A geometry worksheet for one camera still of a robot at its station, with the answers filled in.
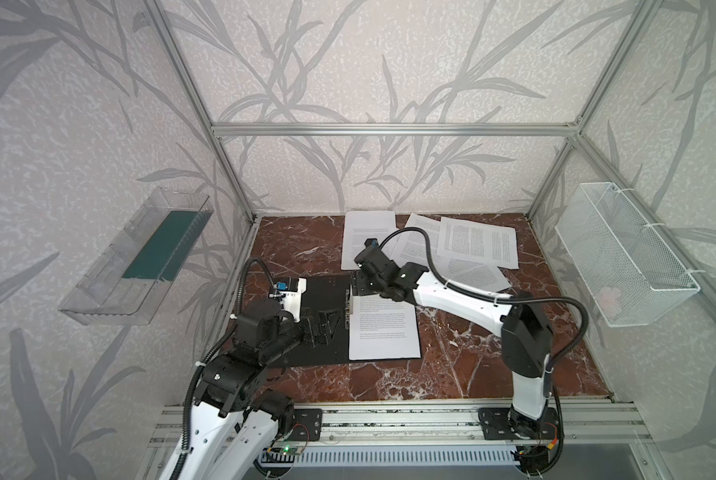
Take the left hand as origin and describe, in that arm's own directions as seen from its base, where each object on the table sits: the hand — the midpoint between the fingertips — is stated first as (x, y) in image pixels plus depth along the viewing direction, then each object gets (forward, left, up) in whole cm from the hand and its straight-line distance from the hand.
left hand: (331, 304), depth 68 cm
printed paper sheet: (+5, -12, -25) cm, 28 cm away
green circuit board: (-26, +9, -24) cm, 37 cm away
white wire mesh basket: (+3, -64, +11) cm, 65 cm away
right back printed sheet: (+39, -48, -25) cm, 67 cm away
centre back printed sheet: (+48, -4, -27) cm, 55 cm away
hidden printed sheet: (+26, -44, -25) cm, 57 cm away
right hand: (+16, -6, -10) cm, 19 cm away
